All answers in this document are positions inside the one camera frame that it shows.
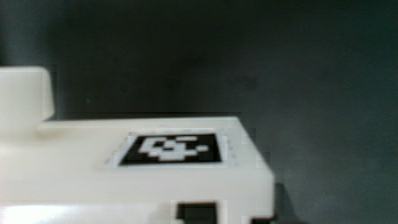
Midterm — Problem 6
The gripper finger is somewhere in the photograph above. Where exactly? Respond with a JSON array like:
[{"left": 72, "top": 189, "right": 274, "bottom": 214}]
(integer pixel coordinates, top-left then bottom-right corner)
[{"left": 177, "top": 202, "right": 219, "bottom": 224}]

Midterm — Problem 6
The white drawer tray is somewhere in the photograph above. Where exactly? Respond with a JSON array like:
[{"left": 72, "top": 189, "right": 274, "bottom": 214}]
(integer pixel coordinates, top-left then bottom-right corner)
[{"left": 0, "top": 67, "right": 276, "bottom": 224}]

